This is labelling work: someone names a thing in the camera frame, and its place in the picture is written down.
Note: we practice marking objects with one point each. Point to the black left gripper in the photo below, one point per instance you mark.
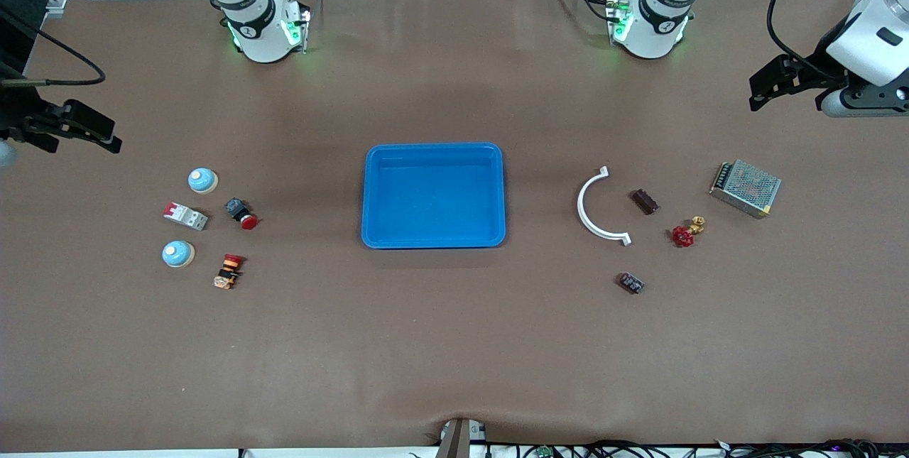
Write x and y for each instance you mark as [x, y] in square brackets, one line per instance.
[812, 73]

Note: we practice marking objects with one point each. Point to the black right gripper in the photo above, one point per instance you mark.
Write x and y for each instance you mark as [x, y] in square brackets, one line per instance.
[15, 117]

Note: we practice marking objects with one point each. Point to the light blue call bell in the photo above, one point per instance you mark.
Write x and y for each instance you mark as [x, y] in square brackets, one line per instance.
[177, 253]
[202, 180]

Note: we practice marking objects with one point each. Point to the long black cylindrical capacitor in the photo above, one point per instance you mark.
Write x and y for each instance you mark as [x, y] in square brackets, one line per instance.
[645, 202]

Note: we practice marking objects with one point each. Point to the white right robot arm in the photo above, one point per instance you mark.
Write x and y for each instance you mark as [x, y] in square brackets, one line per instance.
[256, 25]

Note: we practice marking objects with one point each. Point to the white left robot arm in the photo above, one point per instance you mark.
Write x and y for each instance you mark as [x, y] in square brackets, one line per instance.
[657, 25]

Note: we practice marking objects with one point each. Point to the metal mesh power supply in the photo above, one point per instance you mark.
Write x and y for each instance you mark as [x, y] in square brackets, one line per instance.
[746, 188]

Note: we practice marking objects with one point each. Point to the white red circuit breaker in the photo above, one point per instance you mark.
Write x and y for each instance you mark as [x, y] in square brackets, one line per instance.
[184, 216]

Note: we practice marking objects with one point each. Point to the red mushroom push button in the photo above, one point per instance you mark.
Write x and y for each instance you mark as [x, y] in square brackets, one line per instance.
[241, 214]

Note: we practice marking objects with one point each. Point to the red orange emergency button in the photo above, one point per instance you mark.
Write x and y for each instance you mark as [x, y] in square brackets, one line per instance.
[229, 272]

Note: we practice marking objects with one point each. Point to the blue plastic tray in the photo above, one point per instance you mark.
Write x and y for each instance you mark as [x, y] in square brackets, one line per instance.
[440, 202]

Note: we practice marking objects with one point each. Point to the white curved plastic bracket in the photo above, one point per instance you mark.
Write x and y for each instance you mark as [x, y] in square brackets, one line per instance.
[581, 204]

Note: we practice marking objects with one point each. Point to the grey metal mount post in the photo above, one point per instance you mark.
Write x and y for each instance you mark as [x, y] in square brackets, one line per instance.
[458, 440]

